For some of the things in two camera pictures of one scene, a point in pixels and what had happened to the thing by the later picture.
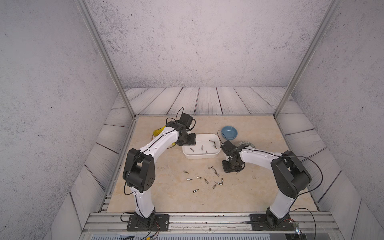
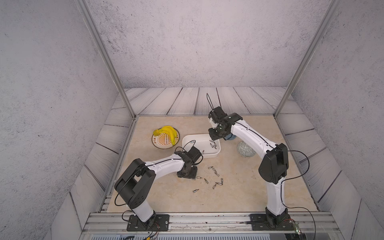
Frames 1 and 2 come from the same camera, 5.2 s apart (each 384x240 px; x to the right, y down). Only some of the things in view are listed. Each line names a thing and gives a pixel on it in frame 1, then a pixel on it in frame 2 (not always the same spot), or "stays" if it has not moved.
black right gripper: x=226 y=169 to x=213 y=137
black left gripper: x=192 y=142 to x=193 y=176
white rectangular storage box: x=208 y=146 stays
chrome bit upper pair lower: x=215 y=173 stays
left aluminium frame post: x=88 y=16 stays
